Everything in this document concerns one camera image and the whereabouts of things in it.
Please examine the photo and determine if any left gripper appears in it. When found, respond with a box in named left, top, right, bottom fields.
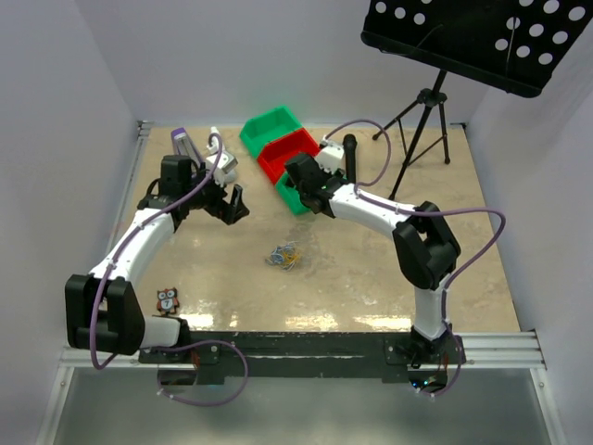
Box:
left=183, top=163, right=248, bottom=225

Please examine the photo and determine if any red bin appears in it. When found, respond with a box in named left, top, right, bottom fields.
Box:
left=257, top=128, right=320, bottom=184

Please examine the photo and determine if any cable bundle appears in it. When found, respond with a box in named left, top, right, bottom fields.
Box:
left=263, top=239, right=308, bottom=273

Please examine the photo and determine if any green bin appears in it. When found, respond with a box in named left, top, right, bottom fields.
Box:
left=240, top=106, right=302, bottom=159
left=275, top=174, right=311, bottom=216

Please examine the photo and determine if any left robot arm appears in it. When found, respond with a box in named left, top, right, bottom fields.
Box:
left=65, top=155, right=249, bottom=363

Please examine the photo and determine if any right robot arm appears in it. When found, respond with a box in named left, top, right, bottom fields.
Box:
left=284, top=154, right=461, bottom=367

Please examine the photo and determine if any black microphone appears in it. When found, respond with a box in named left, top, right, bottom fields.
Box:
left=343, top=133, right=358, bottom=184

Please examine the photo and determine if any purple metronome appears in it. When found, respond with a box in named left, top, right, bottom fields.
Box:
left=170, top=127, right=203, bottom=164

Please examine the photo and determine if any owl number tile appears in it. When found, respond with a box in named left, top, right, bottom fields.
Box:
left=157, top=287, right=180, bottom=315

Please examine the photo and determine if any black music stand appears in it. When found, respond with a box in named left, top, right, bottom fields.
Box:
left=360, top=0, right=593, bottom=201

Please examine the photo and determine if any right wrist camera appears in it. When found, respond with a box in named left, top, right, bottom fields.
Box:
left=315, top=135, right=345, bottom=173

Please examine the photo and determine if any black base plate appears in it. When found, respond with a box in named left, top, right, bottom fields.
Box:
left=137, top=329, right=464, bottom=386

